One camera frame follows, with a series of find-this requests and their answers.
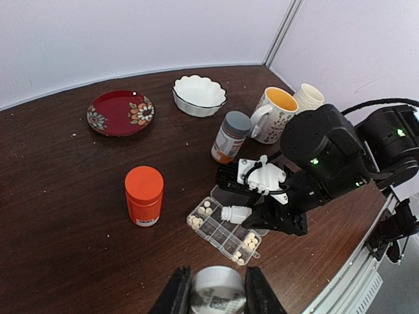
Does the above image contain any clear plastic pill organizer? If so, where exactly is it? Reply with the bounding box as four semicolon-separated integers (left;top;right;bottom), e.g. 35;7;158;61
186;186;268;266

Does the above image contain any small white dropper bottle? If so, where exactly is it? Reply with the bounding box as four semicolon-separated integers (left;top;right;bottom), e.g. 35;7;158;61
221;205;253;224

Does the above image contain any orange pill bottle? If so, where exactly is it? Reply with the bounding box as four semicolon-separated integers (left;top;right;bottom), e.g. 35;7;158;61
124;166;164;228

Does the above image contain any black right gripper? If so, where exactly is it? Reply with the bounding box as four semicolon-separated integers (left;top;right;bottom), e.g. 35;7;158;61
242;104;370;236

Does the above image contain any grey cap pill bottle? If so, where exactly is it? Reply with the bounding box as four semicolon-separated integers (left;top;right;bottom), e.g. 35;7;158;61
211;111;252;164

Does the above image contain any cream ribbed mug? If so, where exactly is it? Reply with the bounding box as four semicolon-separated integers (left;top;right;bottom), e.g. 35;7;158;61
293;83;325;114

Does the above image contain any aluminium front rail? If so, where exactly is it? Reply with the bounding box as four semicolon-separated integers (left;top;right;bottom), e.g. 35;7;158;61
303;193;399;314

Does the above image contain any right aluminium frame post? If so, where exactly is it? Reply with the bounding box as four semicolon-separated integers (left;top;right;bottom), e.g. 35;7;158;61
263;0;304;68

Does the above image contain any red floral plate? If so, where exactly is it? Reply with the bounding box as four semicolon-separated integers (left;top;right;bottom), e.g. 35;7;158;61
86;90;156;137

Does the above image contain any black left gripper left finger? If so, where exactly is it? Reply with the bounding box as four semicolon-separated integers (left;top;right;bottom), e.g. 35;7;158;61
148;266;192;314

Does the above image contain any white scalloped bowl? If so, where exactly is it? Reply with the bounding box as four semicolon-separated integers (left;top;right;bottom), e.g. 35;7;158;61
172;75;227;118

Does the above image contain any floral mug yellow inside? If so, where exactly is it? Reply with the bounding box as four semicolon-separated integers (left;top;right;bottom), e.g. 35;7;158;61
248;86;299;145

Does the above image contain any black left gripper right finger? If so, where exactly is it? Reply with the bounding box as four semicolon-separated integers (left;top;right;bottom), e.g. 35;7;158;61
244;267;285;314

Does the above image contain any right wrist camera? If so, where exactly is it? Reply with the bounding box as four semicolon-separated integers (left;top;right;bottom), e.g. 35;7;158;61
215;155;289;205

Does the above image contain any white dropper bottle cap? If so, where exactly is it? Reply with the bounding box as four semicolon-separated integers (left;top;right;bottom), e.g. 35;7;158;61
190;266;246;314

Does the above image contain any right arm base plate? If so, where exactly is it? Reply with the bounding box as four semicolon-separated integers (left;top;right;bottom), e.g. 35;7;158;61
363;209;413;266

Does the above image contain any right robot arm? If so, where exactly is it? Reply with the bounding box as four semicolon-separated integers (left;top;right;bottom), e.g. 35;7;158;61
241;104;418;236

